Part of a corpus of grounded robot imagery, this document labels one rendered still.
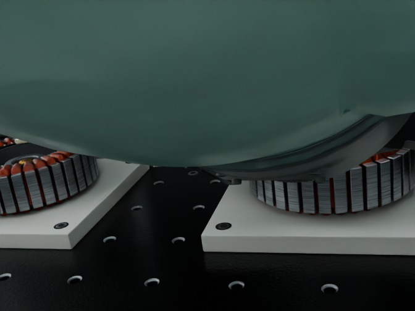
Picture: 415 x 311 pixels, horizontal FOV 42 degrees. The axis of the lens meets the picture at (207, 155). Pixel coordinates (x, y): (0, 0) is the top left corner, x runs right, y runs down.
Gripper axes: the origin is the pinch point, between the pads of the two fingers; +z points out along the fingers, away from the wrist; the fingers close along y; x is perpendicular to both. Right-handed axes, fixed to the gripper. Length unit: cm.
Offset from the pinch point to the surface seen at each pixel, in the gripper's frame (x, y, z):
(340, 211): -3.8, 0.9, -3.2
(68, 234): -5.3, -16.7, -4.5
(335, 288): -8.1, 0.7, -6.8
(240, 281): -7.9, -4.4, -6.6
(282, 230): -4.9, -2.5, -4.0
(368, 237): -5.3, 2.5, -4.5
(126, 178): -0.4, -16.7, 4.1
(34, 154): 1.4, -24.1, 1.7
